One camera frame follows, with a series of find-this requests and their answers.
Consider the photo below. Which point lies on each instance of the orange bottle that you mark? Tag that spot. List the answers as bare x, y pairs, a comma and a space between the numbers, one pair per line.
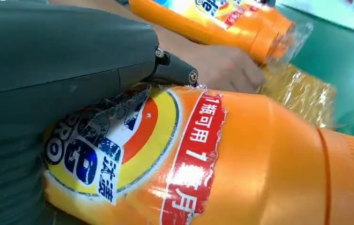
251, 31
257, 155

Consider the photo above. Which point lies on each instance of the ribbed grey robot left arm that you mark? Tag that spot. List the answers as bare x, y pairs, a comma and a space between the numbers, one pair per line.
6, 186

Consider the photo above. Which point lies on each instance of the person's hand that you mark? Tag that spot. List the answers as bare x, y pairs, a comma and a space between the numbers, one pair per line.
226, 71

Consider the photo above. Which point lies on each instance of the green mat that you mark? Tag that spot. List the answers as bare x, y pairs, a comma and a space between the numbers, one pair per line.
335, 56

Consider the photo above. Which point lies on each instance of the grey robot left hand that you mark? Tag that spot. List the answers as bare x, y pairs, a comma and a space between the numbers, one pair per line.
56, 56

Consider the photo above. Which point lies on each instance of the yellow plastic-wrapped sheet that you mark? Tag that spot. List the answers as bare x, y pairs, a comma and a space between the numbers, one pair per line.
304, 93

